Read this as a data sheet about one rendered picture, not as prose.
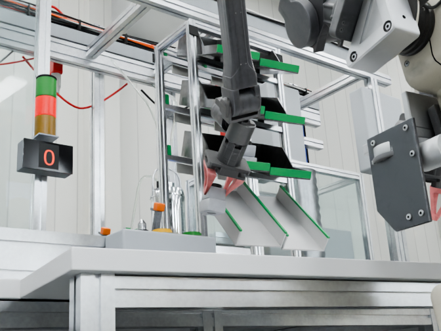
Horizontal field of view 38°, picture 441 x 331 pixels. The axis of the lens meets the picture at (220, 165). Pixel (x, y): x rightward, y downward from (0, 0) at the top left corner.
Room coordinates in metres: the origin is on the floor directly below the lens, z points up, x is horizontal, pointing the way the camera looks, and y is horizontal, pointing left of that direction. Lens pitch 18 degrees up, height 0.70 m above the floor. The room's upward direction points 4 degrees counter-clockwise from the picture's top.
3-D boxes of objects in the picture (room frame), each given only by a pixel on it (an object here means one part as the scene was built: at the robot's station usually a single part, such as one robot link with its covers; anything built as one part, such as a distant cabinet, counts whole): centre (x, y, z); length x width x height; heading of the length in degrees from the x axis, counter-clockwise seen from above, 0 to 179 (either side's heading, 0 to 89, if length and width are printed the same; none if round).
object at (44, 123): (1.40, 0.41, 1.28); 0.05 x 0.05 x 0.05
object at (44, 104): (1.40, 0.41, 1.33); 0.05 x 0.05 x 0.05
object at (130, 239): (1.21, 0.12, 0.93); 0.21 x 0.07 x 0.06; 129
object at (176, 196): (2.43, 0.22, 1.32); 0.14 x 0.14 x 0.38
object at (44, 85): (1.40, 0.41, 1.38); 0.05 x 0.05 x 0.05
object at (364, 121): (2.95, -0.80, 1.42); 0.30 x 0.09 x 1.13; 129
